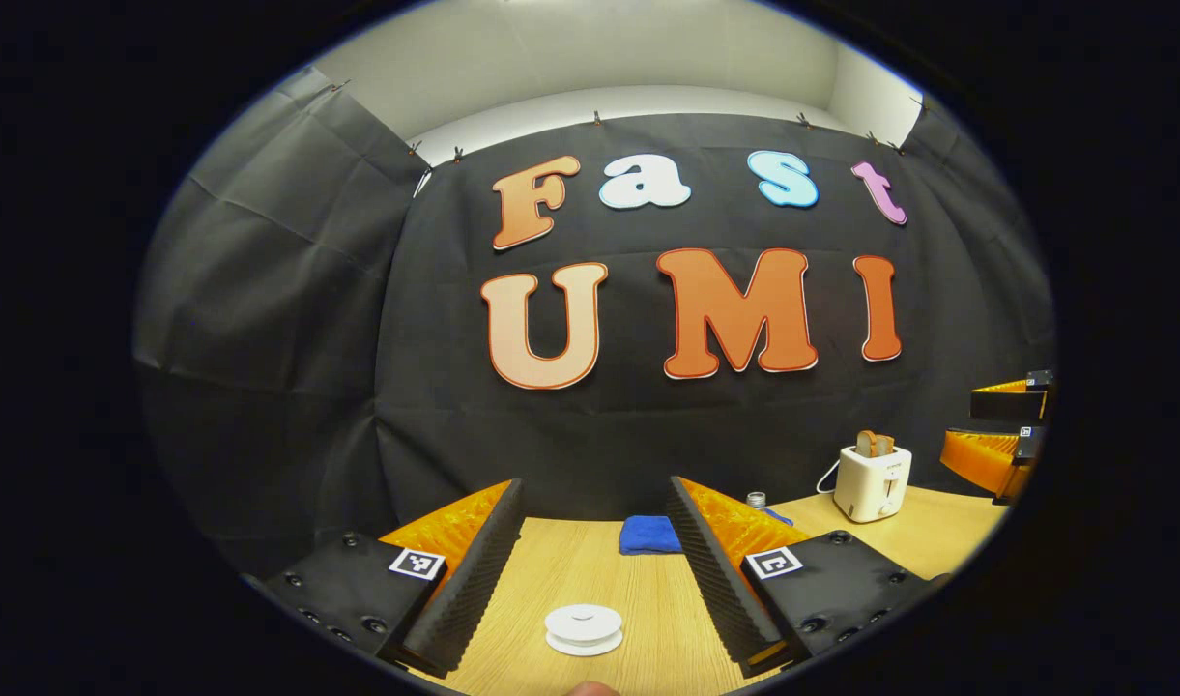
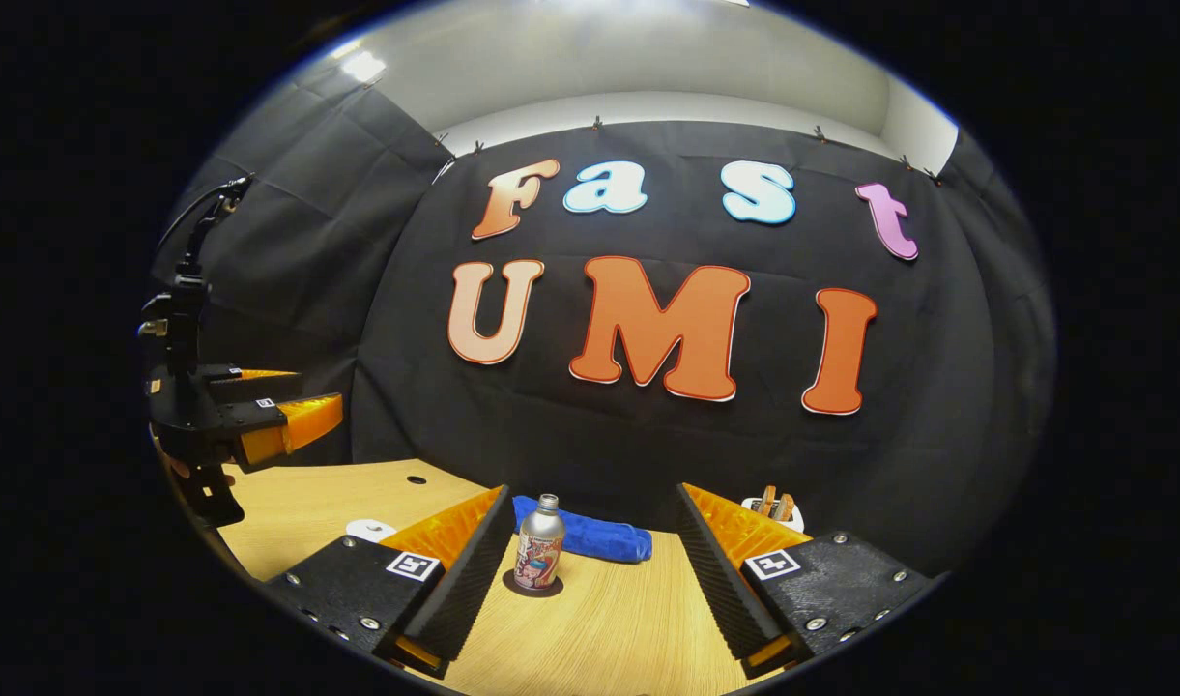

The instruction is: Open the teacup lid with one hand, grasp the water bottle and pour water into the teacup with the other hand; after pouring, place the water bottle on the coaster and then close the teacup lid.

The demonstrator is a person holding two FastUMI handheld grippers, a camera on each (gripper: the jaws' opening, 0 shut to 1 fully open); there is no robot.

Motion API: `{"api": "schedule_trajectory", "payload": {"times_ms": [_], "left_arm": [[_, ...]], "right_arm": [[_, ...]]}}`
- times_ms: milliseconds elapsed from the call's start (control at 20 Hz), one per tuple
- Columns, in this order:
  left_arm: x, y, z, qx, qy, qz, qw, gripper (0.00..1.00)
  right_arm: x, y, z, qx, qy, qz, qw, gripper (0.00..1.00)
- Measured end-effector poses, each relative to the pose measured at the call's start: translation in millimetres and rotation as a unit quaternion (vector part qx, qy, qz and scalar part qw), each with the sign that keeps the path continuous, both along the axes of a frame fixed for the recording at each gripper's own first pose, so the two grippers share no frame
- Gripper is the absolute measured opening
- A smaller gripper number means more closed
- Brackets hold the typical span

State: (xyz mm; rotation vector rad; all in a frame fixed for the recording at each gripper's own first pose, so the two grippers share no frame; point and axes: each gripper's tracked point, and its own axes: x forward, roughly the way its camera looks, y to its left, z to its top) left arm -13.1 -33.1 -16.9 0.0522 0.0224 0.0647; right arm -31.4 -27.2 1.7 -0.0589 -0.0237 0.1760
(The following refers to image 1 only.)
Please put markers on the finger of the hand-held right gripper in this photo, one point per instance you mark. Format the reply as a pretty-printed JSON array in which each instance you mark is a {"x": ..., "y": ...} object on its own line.
[
  {"x": 981, "y": 459},
  {"x": 1010, "y": 404}
]

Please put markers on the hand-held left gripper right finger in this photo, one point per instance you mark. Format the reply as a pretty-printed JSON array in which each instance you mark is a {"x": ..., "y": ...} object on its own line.
[{"x": 710, "y": 580}]

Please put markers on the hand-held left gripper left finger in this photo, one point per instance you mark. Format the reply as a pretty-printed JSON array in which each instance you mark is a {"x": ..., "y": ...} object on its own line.
[{"x": 474, "y": 580}]

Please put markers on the silver water bottle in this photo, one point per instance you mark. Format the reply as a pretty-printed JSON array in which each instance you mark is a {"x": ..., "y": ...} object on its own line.
[{"x": 756, "y": 501}]

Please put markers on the white teacup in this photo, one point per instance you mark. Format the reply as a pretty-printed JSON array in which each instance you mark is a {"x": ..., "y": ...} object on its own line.
[{"x": 584, "y": 641}]

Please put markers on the blue towel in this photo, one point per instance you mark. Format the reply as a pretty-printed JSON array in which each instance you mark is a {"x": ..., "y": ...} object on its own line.
[{"x": 647, "y": 535}]

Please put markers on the brown bread slice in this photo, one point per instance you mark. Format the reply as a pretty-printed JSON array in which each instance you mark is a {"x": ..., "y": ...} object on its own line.
[
  {"x": 886, "y": 445},
  {"x": 867, "y": 445}
]

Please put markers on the white toaster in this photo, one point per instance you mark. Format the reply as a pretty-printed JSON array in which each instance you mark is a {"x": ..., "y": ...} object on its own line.
[{"x": 870, "y": 483}]

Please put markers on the white saucer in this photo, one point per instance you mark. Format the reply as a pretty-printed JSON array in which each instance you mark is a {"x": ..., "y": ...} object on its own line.
[{"x": 584, "y": 653}]

